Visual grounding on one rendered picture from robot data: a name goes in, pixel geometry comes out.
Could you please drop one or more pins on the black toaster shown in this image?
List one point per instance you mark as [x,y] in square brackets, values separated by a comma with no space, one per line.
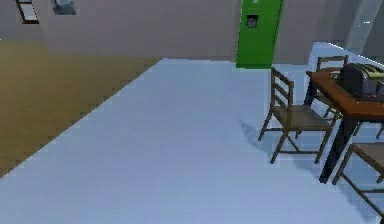
[358,80]

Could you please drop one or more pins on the green fridge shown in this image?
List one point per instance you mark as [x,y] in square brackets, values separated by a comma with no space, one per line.
[255,40]

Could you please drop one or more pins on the grey blue wall picture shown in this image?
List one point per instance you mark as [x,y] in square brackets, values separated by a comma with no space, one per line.
[64,6]

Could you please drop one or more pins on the brown wooden table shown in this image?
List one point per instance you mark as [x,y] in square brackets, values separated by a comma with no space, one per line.
[336,96]

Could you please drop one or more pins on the dark framed wall picture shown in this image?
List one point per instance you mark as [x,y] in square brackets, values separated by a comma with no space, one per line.
[27,11]

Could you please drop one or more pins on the brown wooden chair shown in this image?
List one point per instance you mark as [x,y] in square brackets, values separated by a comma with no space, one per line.
[328,63]
[293,115]
[370,155]

